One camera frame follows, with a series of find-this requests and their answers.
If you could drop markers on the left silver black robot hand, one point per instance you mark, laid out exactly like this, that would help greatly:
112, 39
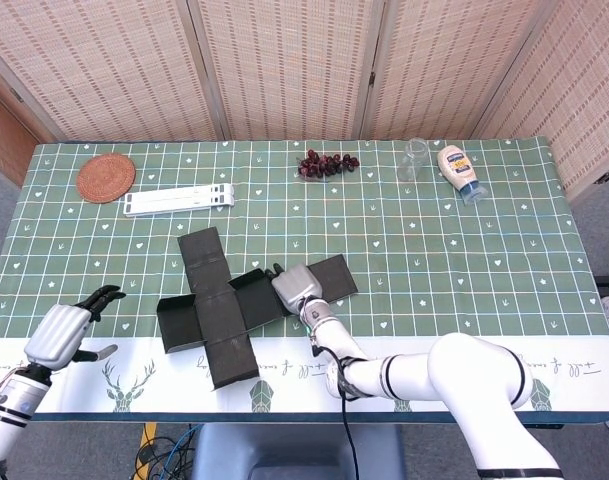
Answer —
56, 335

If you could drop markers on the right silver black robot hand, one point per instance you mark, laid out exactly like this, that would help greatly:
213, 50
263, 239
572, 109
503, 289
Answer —
296, 285

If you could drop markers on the black foldable cardboard box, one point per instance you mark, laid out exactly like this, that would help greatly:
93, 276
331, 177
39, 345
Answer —
219, 320

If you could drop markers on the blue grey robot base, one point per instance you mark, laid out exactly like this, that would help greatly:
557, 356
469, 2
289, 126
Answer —
284, 450

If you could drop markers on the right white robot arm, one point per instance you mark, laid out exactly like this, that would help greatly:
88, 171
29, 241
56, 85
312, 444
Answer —
459, 370

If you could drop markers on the bunch of dark red grapes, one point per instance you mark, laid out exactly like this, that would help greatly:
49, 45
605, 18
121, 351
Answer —
324, 165

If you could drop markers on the yellow strip under table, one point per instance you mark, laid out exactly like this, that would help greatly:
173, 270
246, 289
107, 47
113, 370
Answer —
148, 435

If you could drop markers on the white folded laptop stand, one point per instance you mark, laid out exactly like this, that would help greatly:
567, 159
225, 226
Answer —
179, 200

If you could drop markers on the round brown woven coaster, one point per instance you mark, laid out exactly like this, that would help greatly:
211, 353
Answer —
105, 178

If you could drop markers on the green checked tablecloth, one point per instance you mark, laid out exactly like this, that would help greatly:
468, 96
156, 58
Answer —
459, 260

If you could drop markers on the clear glass jar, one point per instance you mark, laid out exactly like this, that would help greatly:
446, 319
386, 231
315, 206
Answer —
411, 162

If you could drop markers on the mayonnaise squeeze bottle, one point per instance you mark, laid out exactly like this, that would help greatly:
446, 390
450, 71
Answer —
459, 167

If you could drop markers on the brown wooden panel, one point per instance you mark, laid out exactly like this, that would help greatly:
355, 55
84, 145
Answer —
4, 140

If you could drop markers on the bamboo folding screen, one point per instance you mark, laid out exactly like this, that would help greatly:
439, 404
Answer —
284, 65

